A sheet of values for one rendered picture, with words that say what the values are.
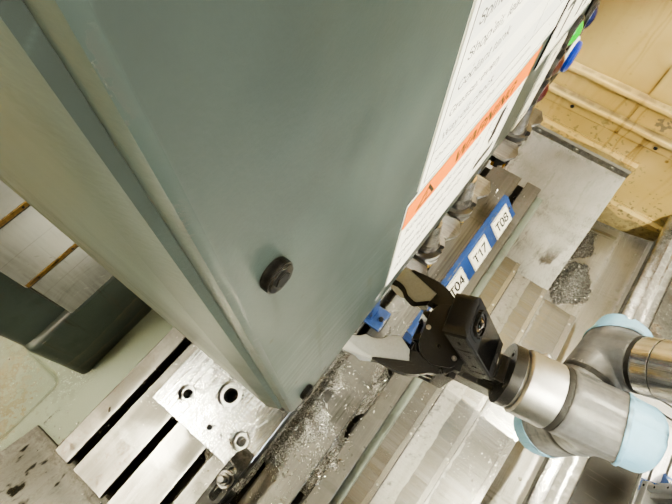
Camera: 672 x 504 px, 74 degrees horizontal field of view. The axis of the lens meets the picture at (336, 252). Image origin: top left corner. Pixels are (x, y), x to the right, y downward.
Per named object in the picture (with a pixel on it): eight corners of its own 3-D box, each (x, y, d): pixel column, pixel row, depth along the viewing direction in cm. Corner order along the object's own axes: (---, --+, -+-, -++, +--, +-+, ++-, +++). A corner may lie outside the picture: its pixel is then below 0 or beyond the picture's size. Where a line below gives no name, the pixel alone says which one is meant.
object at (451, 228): (465, 225, 80) (466, 223, 80) (450, 246, 78) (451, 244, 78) (432, 205, 82) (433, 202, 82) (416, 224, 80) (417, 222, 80)
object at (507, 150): (521, 149, 88) (523, 146, 88) (509, 166, 86) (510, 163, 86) (490, 132, 90) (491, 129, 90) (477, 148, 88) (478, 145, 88)
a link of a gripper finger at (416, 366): (370, 375, 49) (450, 378, 49) (372, 372, 47) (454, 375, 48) (370, 333, 51) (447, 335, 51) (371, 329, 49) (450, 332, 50)
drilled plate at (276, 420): (336, 358, 96) (336, 352, 92) (243, 478, 86) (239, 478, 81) (256, 296, 102) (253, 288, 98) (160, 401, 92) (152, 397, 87)
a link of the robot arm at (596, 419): (618, 478, 51) (672, 480, 43) (524, 432, 52) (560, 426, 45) (630, 412, 54) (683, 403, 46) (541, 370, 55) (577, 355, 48)
